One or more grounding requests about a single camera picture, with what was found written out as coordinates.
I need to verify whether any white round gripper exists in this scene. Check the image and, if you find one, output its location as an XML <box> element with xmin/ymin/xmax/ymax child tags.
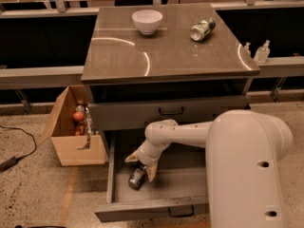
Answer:
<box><xmin>124</xmin><ymin>140</ymin><xmax>169</xmax><ymax>182</ymax></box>

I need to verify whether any blue silver redbull can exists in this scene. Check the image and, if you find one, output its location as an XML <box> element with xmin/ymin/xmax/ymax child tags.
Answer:
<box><xmin>128</xmin><ymin>165</ymin><xmax>146</xmax><ymax>189</ymax></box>

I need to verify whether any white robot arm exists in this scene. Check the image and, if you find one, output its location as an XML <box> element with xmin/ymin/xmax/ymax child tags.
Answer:
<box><xmin>125</xmin><ymin>110</ymin><xmax>294</xmax><ymax>228</ymax></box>

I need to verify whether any open grey middle drawer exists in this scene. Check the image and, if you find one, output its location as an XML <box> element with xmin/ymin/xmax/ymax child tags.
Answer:
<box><xmin>95</xmin><ymin>129</ymin><xmax>209</xmax><ymax>222</ymax></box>

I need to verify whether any closed grey top drawer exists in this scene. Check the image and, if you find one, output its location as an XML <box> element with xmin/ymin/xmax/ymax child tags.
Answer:
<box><xmin>89</xmin><ymin>96</ymin><xmax>248</xmax><ymax>130</ymax></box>

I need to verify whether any grey cabinet with counter top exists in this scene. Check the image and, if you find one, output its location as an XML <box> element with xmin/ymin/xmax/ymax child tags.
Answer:
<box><xmin>81</xmin><ymin>3</ymin><xmax>261</xmax><ymax>163</ymax></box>

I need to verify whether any green silver soda can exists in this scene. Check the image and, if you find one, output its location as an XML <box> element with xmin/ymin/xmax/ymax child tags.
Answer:
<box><xmin>190</xmin><ymin>17</ymin><xmax>216</xmax><ymax>42</ymax></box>

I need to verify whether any red apple in box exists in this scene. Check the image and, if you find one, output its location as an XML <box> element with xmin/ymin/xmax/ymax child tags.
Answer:
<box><xmin>72</xmin><ymin>111</ymin><xmax>85</xmax><ymax>123</ymax></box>

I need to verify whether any open cardboard box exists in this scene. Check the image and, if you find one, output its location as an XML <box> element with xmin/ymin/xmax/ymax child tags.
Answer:
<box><xmin>39</xmin><ymin>85</ymin><xmax>108</xmax><ymax>166</ymax></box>

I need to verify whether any white ceramic bowl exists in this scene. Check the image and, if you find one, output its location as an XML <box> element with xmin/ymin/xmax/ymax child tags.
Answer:
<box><xmin>132</xmin><ymin>9</ymin><xmax>162</xmax><ymax>35</ymax></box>

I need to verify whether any small clear pump bottle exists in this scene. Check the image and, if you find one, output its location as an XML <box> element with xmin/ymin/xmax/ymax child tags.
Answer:
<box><xmin>244</xmin><ymin>42</ymin><xmax>251</xmax><ymax>56</ymax></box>

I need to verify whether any clear soap pump bottle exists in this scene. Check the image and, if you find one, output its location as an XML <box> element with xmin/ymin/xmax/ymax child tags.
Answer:
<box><xmin>254</xmin><ymin>40</ymin><xmax>270</xmax><ymax>63</ymax></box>

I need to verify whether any black power cable with adapter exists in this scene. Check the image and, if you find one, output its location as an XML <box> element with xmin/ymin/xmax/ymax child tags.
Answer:
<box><xmin>0</xmin><ymin>124</ymin><xmax>38</xmax><ymax>173</ymax></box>

